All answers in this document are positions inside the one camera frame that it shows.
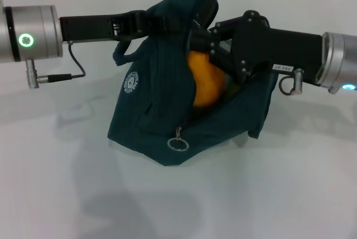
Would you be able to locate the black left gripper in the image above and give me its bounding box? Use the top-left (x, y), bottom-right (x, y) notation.
top-left (59, 10), bottom-right (194, 42)

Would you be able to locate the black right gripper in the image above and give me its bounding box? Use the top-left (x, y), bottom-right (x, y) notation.
top-left (188, 10), bottom-right (325, 84)

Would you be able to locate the orange yellow pear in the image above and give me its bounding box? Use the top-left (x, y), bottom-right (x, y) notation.
top-left (185, 51), bottom-right (228, 109)

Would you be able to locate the green cucumber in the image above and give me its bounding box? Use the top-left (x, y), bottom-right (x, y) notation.
top-left (224, 79), bottom-right (242, 100)

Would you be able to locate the dark teal fabric lunch bag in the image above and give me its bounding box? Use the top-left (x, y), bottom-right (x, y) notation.
top-left (107, 0), bottom-right (278, 167)

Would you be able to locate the right arm cable metal plug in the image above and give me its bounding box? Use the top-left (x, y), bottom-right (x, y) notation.
top-left (278, 67), bottom-right (305, 96)

